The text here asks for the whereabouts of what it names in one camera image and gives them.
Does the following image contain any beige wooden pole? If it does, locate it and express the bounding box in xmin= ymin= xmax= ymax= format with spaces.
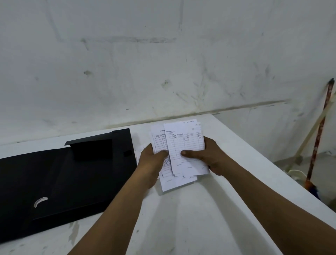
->
xmin=285 ymin=92 xmax=336 ymax=168

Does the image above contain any white coiled cable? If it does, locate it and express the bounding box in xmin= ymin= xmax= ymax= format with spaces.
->
xmin=288 ymin=169 xmax=306 ymax=182

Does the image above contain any person's right hand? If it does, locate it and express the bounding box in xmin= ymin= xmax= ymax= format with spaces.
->
xmin=180 ymin=136 xmax=234 ymax=177

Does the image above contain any person's left forearm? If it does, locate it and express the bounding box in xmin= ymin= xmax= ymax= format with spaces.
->
xmin=68 ymin=169 xmax=154 ymax=255

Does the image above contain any stack of white receipts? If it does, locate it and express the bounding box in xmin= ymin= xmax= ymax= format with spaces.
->
xmin=150 ymin=119 xmax=210 ymax=192

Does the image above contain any red handled broom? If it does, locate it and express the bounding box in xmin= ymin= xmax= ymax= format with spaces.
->
xmin=304 ymin=78 xmax=335 ymax=201

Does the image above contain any person's right forearm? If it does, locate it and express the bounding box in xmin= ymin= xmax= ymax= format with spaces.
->
xmin=218 ymin=163 xmax=336 ymax=255

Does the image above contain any person's left hand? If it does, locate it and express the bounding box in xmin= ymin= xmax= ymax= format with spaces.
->
xmin=136 ymin=143 xmax=170 ymax=189

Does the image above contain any black folder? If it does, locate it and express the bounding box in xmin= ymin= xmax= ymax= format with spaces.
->
xmin=0 ymin=128 xmax=138 ymax=243

